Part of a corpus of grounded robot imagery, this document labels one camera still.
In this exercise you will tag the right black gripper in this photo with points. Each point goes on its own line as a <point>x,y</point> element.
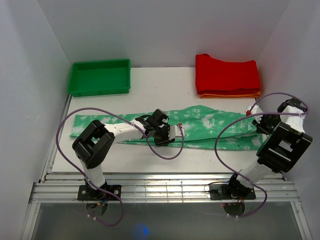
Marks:
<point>260,127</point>

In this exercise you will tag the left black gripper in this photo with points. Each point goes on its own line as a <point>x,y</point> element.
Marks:
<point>166,140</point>

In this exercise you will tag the green white tie-dye trousers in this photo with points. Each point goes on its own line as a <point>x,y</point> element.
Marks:
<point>201,125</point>

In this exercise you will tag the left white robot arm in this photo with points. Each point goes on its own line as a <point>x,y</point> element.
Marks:
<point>93,144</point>

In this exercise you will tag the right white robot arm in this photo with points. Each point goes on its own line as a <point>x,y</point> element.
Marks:
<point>286,142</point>

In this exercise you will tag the orange folded trousers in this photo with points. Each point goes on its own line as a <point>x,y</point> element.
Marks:
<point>243,95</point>

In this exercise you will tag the red folded trousers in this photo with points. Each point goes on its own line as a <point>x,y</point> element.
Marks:
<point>213,76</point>

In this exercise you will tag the green plastic bin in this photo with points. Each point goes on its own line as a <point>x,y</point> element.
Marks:
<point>101,77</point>

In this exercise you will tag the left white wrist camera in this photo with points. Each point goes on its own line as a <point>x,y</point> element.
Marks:
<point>176,131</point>

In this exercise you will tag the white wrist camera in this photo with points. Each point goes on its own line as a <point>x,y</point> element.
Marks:
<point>176,131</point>
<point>254,111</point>

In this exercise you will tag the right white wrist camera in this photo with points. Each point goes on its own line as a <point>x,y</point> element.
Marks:
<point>254,111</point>

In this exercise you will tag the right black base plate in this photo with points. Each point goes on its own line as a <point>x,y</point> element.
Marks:
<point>217,193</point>

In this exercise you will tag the aluminium rail frame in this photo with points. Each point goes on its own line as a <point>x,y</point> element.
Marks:
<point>143,188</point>

